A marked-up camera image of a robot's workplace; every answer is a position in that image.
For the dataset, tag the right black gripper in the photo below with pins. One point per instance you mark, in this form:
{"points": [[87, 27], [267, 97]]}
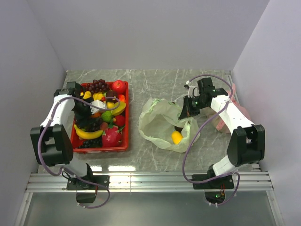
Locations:
{"points": [[187, 111]]}

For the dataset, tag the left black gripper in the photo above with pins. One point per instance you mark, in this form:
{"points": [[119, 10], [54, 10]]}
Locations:
{"points": [[82, 120]]}

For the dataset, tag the dark fake mangosteen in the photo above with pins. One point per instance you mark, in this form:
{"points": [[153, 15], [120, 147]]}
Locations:
{"points": [[179, 129]]}

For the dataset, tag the yellow fake lemon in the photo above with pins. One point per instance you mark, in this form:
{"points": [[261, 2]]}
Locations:
{"points": [[176, 137]]}

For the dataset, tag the green avocado print plastic bag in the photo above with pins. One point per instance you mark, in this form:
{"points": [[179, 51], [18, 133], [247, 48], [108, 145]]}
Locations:
{"points": [[158, 120]]}

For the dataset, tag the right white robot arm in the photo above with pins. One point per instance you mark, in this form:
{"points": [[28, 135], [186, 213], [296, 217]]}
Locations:
{"points": [[247, 143]]}

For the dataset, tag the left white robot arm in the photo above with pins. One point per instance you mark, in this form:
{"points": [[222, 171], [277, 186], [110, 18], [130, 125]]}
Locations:
{"points": [[52, 146]]}

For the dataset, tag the yellow fake banana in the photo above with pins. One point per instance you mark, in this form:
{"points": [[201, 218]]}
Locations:
{"points": [[87, 135]]}

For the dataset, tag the green fake lime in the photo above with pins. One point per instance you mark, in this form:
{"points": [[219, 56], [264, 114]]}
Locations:
{"points": [[107, 116]]}

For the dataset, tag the pink plastic bag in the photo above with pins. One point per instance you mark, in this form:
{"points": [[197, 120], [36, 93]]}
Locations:
{"points": [[225, 111]]}

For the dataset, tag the pink fake dragon fruit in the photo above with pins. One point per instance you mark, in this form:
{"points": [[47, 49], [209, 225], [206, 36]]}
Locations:
{"points": [[112, 137]]}

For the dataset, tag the yellow fake starfruit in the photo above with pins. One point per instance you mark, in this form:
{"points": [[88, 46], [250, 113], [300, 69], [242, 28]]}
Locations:
{"points": [[119, 110]]}

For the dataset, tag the red fake apple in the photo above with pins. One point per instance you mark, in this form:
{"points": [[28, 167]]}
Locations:
{"points": [[119, 86]]}

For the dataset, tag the purple grape bunch middle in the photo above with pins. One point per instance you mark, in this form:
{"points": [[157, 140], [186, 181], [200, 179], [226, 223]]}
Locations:
{"points": [[96, 123]]}

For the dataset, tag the purple grape bunch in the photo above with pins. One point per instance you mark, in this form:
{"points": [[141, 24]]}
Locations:
{"points": [[96, 123], [97, 86]]}

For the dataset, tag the dark blue grape bunch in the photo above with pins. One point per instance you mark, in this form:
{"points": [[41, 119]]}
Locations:
{"points": [[93, 143]]}

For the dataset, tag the red plastic crate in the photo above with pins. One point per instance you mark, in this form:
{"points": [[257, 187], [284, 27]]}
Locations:
{"points": [[75, 140]]}

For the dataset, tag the purple grape bunch top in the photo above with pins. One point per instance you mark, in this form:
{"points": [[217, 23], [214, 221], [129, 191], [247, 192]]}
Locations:
{"points": [[97, 86]]}

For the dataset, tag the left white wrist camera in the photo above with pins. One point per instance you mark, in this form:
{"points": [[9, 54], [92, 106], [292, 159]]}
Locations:
{"points": [[97, 105]]}

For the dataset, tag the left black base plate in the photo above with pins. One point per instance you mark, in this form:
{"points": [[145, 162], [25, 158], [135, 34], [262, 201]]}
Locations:
{"points": [[86, 192]]}

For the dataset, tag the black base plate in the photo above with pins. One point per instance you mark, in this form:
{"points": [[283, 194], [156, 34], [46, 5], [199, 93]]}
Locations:
{"points": [[86, 192], [214, 190]]}

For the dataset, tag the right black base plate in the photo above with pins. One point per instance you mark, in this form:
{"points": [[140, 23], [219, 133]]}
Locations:
{"points": [[214, 190]]}

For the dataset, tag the aluminium rail frame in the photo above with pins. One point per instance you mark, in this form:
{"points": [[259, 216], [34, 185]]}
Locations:
{"points": [[146, 183]]}

